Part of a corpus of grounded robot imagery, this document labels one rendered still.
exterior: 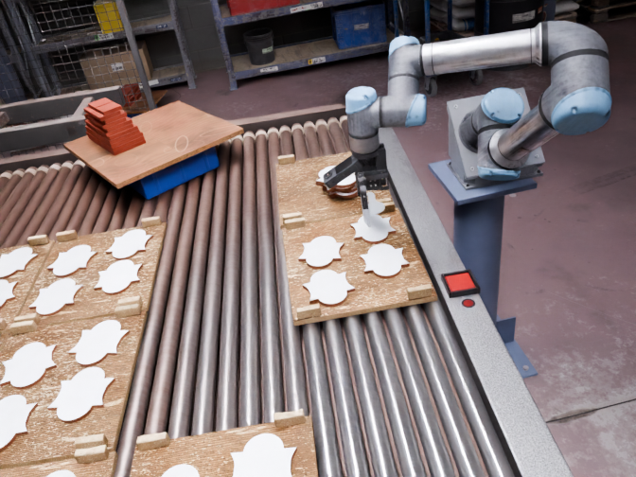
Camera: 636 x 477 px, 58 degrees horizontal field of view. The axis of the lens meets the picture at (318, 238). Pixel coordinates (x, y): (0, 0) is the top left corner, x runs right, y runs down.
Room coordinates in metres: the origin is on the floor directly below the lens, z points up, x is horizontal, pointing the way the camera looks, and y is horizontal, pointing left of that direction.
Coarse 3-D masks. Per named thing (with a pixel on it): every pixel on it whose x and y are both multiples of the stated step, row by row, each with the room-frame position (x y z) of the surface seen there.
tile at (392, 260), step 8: (376, 248) 1.22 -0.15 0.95; (384, 248) 1.22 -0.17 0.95; (392, 248) 1.21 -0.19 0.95; (400, 248) 1.21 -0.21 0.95; (360, 256) 1.20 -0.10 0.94; (368, 256) 1.19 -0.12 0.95; (376, 256) 1.19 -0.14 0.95; (384, 256) 1.18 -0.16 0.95; (392, 256) 1.18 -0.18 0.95; (400, 256) 1.17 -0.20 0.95; (368, 264) 1.16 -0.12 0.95; (376, 264) 1.15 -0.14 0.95; (384, 264) 1.15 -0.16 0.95; (392, 264) 1.14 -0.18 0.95; (400, 264) 1.14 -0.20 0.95; (408, 264) 1.14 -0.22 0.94; (368, 272) 1.14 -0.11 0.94; (376, 272) 1.12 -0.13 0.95; (384, 272) 1.12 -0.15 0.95; (392, 272) 1.11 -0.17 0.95
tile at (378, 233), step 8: (376, 216) 1.38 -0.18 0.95; (352, 224) 1.35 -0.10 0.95; (360, 224) 1.35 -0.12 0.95; (376, 224) 1.33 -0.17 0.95; (384, 224) 1.33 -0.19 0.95; (360, 232) 1.31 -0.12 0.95; (368, 232) 1.30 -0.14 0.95; (376, 232) 1.30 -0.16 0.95; (384, 232) 1.29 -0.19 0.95; (392, 232) 1.29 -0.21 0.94; (368, 240) 1.27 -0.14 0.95; (376, 240) 1.26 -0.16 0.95; (384, 240) 1.26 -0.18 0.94
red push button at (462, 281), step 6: (450, 276) 1.08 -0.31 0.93; (456, 276) 1.08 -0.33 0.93; (462, 276) 1.07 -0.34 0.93; (468, 276) 1.07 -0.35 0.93; (450, 282) 1.06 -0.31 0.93; (456, 282) 1.06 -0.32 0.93; (462, 282) 1.05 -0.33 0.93; (468, 282) 1.05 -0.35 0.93; (450, 288) 1.04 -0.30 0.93; (456, 288) 1.04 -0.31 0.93; (462, 288) 1.03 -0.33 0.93; (468, 288) 1.03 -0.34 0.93
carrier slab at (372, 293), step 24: (360, 216) 1.41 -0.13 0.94; (384, 216) 1.39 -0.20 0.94; (288, 240) 1.34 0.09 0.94; (336, 240) 1.30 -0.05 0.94; (360, 240) 1.28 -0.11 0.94; (408, 240) 1.25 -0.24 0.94; (288, 264) 1.23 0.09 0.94; (336, 264) 1.20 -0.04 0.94; (360, 264) 1.18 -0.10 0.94; (360, 288) 1.09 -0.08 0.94; (384, 288) 1.07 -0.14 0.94; (432, 288) 1.04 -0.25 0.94; (336, 312) 1.01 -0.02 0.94; (360, 312) 1.01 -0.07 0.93
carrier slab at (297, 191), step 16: (304, 160) 1.82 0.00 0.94; (320, 160) 1.81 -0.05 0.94; (336, 160) 1.79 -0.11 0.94; (288, 176) 1.72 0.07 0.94; (304, 176) 1.71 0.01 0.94; (288, 192) 1.62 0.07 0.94; (304, 192) 1.60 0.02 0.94; (320, 192) 1.58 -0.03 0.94; (384, 192) 1.52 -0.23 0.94; (288, 208) 1.52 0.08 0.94; (304, 208) 1.50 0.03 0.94; (320, 208) 1.49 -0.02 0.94; (336, 208) 1.47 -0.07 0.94; (352, 208) 1.46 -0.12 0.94
